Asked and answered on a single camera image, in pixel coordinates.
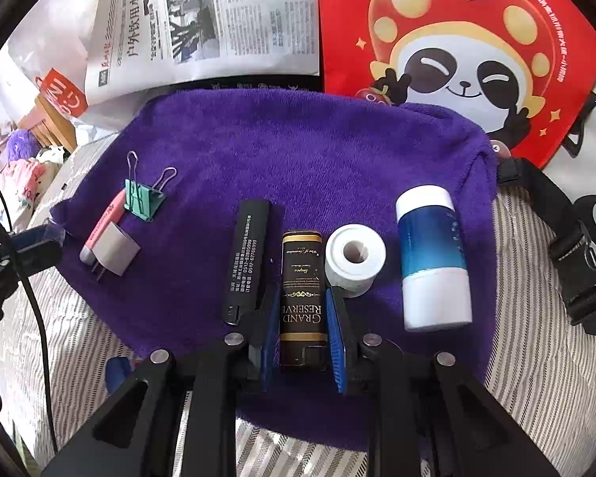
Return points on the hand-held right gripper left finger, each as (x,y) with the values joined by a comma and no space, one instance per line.
(270,343)

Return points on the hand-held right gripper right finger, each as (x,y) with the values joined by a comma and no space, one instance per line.
(336,343)

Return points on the black and gold box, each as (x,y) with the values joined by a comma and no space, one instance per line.
(303,308)

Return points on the pink highlighter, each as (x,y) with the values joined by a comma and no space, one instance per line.
(107,218)

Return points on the white tape roll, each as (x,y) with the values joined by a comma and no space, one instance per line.
(337,268)

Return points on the white charger plug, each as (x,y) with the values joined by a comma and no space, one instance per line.
(114,251)

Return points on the long black box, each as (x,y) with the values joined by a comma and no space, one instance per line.
(248,258)

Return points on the green binder clip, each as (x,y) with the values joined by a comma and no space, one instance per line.
(141,201)

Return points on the blue and white bottle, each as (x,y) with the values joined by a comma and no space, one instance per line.
(432,258)

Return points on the colourful printed bedding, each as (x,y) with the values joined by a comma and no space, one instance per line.
(25,174)

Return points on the wooden headboard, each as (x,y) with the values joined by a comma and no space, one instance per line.
(54,124)

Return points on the blue capped glue stick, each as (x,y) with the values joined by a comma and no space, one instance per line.
(116,375)

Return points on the purple towel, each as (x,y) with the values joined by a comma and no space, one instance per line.
(278,159)

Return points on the white plastic shopping bag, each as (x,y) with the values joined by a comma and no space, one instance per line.
(44,44)

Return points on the striped mattress cover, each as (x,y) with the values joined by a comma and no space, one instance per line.
(536,382)

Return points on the newspaper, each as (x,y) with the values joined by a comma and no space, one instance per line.
(238,20)

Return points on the red panda paper bag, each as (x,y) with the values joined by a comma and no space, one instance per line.
(357,10)

